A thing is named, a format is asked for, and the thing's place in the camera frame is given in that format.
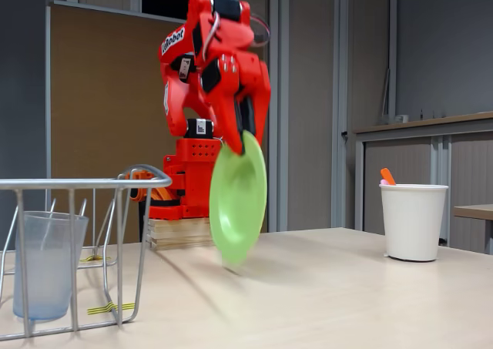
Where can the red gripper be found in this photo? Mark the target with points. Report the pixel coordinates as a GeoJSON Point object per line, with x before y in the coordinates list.
{"type": "Point", "coordinates": [239, 80]}

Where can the green plastic plate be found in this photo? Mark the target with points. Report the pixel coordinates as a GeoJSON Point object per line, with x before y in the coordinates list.
{"type": "Point", "coordinates": [239, 202]}

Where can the orange plastic knife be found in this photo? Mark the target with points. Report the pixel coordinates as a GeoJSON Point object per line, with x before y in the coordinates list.
{"type": "Point", "coordinates": [388, 176]}

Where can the translucent plastic tumbler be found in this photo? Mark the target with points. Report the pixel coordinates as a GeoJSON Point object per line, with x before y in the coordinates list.
{"type": "Point", "coordinates": [46, 272]}

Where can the red robot arm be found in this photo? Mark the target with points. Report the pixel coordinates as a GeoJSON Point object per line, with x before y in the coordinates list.
{"type": "Point", "coordinates": [177, 94]}

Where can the orange plastic clamp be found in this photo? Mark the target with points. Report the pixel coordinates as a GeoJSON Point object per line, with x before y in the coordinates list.
{"type": "Point", "coordinates": [144, 175]}

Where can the wooden base block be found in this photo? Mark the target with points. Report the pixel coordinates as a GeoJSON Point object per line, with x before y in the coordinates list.
{"type": "Point", "coordinates": [181, 233]}

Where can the grey leaning bar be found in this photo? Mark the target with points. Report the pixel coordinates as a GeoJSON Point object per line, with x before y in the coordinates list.
{"type": "Point", "coordinates": [385, 94]}

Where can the brown partition board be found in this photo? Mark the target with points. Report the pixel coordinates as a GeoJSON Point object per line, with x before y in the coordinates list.
{"type": "Point", "coordinates": [96, 94]}

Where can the white paper cup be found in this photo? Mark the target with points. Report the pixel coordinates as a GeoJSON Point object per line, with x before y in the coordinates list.
{"type": "Point", "coordinates": [412, 225]}

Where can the yellow black striped tape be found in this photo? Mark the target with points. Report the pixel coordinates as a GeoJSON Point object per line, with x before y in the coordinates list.
{"type": "Point", "coordinates": [90, 259]}
{"type": "Point", "coordinates": [96, 309]}

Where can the grey cabinet wooden top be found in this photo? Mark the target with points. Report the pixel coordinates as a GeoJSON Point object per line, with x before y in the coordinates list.
{"type": "Point", "coordinates": [470, 164]}

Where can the brown side table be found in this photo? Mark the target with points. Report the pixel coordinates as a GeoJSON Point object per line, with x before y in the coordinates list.
{"type": "Point", "coordinates": [473, 211]}

